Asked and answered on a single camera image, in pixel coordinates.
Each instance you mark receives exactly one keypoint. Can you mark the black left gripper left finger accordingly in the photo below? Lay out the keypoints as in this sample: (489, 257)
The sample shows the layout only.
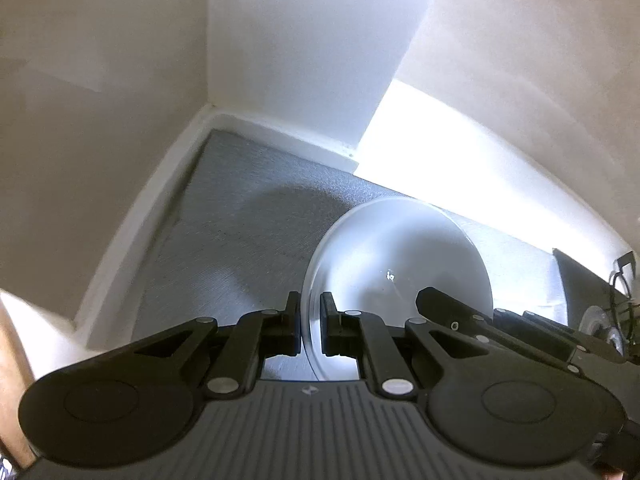
(131, 403)

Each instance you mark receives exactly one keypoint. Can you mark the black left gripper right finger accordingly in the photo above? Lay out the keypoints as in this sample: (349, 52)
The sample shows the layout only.
(486, 400)

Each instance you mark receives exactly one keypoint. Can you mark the white bowl blue pattern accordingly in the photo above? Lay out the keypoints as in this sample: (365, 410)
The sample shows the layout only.
(376, 258)

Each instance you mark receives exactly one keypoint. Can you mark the wooden cutting board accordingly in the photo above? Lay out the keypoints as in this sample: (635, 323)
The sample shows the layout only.
(16, 377)

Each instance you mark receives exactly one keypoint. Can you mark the grey textured mat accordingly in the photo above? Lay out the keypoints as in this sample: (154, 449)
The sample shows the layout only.
(245, 229)

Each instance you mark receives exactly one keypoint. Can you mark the black wire rack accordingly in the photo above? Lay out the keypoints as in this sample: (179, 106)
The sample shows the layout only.
(604, 309)

